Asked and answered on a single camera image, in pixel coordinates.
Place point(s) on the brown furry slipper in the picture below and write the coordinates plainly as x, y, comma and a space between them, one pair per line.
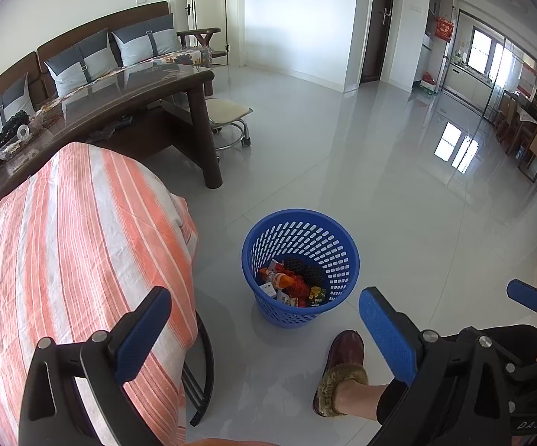
345, 353

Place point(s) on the dark glass coffee table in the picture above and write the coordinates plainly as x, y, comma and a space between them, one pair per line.
205, 125

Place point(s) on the floral sofa cover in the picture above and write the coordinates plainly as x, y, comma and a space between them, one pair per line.
189, 58

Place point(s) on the dark wooden sofa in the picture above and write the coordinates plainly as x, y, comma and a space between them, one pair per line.
110, 21

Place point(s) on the blue plastic basket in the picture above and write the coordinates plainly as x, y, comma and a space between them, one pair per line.
340, 260

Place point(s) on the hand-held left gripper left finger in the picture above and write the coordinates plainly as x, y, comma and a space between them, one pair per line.
143, 334

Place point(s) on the red green carton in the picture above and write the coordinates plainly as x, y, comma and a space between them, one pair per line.
428, 84

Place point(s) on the black table frame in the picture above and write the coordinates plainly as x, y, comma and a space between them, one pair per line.
206, 357

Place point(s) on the grey blue pillow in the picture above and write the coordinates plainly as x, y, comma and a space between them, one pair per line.
13, 97
143, 42
78, 65

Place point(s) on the dark brown door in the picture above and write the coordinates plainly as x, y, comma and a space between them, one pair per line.
377, 32

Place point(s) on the red wall decoration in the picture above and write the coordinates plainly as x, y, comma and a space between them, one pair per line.
445, 30

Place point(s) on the white door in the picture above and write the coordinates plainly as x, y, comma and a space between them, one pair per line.
203, 0

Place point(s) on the black woven bag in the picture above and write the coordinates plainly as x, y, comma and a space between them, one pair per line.
12, 122

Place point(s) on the glass tray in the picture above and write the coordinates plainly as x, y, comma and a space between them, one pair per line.
8, 151

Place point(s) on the clear tape roll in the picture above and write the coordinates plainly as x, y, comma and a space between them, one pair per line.
16, 133

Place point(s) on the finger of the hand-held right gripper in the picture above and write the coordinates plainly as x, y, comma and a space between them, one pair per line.
528, 295
524, 344

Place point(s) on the orange white snack bag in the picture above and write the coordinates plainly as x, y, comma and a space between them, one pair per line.
282, 279

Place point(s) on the orange striped tablecloth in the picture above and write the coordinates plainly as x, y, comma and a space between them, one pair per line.
64, 241

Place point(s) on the white wheeled stool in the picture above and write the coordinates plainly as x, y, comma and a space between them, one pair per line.
224, 111

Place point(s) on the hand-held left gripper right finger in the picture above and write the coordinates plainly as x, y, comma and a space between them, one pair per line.
384, 334

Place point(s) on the person's leg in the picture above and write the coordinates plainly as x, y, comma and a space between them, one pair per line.
361, 397

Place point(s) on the white plastic box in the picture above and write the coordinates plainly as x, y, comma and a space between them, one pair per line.
266, 289

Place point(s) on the red plastic bag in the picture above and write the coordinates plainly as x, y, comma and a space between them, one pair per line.
298, 289

